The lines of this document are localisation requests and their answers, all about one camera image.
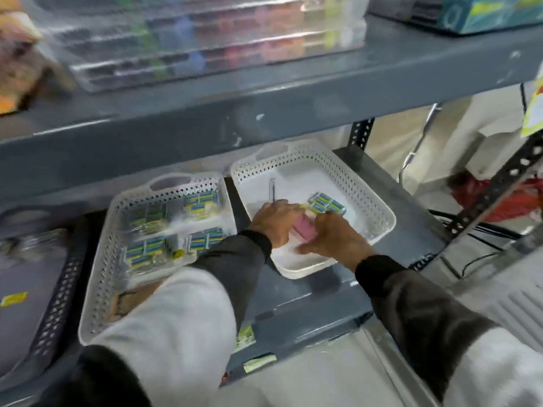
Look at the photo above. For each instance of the green yellow label sticker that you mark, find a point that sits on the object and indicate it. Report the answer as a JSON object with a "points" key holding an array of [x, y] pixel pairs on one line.
{"points": [[245, 338]]}

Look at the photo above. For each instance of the teal cardboard box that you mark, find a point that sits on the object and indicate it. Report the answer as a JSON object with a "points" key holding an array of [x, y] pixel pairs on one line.
{"points": [[475, 12]]}

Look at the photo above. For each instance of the red bag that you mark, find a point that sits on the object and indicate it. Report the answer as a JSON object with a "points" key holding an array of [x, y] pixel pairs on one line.
{"points": [[492, 197]]}

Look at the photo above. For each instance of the grey perforated plastic basket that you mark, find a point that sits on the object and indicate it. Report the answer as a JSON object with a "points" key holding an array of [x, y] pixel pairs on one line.
{"points": [[38, 292]]}

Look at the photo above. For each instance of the brown cardboard piece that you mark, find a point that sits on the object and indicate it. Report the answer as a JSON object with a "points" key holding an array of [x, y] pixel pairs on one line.
{"points": [[124, 305]]}

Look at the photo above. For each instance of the person's left hand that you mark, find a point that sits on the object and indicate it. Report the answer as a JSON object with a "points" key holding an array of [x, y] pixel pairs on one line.
{"points": [[273, 222]]}

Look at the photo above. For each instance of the person's right forearm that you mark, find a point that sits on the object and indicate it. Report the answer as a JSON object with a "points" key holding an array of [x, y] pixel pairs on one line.
{"points": [[428, 330]]}

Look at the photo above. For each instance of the person's right hand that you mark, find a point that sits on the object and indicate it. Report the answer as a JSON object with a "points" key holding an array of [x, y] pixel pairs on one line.
{"points": [[339, 241]]}

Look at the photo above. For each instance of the orange yellow packets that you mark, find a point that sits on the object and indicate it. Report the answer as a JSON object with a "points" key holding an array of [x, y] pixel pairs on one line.
{"points": [[17, 59]]}

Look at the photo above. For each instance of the stack of clear marker cases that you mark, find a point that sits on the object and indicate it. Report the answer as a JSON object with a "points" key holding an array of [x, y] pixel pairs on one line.
{"points": [[203, 33]]}

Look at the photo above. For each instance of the person's left forearm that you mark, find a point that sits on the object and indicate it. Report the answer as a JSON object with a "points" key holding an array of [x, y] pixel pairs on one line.
{"points": [[191, 309]]}

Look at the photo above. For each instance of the grey metal shelf rack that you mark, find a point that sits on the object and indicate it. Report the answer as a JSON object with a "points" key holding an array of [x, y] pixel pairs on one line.
{"points": [[297, 97]]}

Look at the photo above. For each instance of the yellow green hanging tag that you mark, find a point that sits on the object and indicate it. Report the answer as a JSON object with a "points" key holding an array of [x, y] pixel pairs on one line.
{"points": [[533, 103]]}

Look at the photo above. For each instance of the white perforated plastic basket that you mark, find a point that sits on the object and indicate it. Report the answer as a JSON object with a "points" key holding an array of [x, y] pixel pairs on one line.
{"points": [[102, 288], [360, 194]]}

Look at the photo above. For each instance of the person's left fingers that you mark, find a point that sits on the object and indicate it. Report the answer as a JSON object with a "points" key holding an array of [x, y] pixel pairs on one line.
{"points": [[290, 207]]}

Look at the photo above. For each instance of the pink packet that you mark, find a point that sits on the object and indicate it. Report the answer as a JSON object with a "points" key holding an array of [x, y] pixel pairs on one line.
{"points": [[302, 228]]}

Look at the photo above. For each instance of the blue green packet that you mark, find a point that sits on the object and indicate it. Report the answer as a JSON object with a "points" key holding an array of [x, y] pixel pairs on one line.
{"points": [[202, 204], [146, 216], [148, 254], [205, 240], [327, 203]]}

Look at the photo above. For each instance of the person's right fingers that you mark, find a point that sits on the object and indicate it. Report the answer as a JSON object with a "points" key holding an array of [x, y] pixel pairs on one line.
{"points": [[316, 245]]}

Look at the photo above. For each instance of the clear pen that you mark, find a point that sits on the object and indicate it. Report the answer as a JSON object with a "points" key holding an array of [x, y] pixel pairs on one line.
{"points": [[272, 190]]}

